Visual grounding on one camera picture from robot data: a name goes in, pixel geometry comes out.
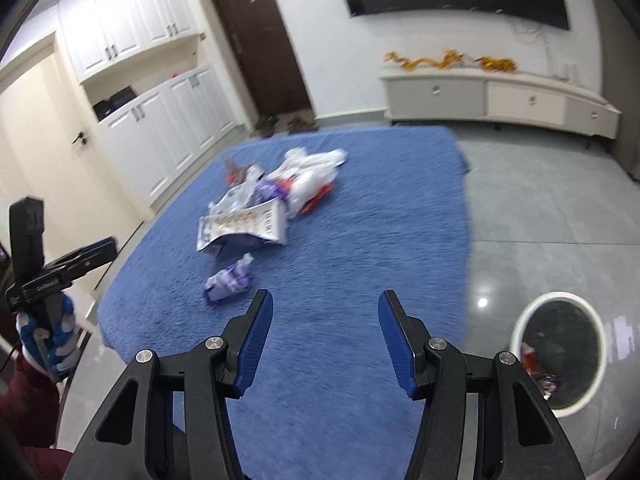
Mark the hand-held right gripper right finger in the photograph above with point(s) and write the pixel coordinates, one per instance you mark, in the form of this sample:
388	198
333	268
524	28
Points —
397	345

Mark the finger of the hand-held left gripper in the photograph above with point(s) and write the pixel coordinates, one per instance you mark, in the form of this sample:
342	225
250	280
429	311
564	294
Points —
27	240
82	260

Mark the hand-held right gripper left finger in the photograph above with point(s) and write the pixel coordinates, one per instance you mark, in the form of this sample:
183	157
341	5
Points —
252	345

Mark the small purple wrapper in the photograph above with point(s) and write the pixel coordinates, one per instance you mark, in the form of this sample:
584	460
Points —
227	282

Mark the silver printed snack bag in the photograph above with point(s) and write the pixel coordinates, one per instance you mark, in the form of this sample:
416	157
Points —
240	225

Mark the white trash bin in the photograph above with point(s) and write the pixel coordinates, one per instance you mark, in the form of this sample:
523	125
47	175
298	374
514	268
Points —
522	327

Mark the colourful wrappers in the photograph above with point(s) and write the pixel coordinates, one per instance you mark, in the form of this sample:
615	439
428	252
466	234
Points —
537	370

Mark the white torn packet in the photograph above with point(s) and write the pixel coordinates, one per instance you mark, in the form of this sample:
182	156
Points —
237	200

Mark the purple snack packet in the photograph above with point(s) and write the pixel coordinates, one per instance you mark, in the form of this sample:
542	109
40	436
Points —
272	191

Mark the red wrapper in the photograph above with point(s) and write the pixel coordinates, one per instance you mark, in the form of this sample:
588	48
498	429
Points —
315	201

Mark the brown wrapper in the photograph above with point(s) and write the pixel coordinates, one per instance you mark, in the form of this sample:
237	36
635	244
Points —
239	171

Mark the white plastic bag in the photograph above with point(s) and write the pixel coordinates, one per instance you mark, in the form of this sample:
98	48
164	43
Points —
312	170

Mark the person's left forearm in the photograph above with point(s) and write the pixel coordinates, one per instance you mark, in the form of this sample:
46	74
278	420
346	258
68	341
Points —
25	410

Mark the person's left hand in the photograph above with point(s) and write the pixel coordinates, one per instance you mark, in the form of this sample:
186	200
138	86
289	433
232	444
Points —
62	340

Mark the cream interior door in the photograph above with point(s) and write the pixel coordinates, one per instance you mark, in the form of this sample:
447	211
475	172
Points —
45	170

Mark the blue rug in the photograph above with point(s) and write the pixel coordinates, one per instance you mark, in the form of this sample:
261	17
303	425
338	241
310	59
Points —
340	260

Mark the black box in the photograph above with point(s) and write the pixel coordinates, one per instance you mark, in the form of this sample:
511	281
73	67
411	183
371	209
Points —
104	109
122	96

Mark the white built-in cabinet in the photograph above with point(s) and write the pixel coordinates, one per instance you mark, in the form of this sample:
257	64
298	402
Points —
165	125

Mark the white television cabinet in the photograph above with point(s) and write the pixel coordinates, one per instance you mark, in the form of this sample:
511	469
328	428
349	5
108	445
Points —
500	97

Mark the brown entry door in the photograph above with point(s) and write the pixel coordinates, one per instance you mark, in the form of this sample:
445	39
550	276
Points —
265	40

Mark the golden dragon ornament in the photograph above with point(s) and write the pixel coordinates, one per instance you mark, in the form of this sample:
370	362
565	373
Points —
425	60

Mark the golden tiger ornament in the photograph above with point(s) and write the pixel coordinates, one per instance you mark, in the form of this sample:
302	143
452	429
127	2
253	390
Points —
499	64

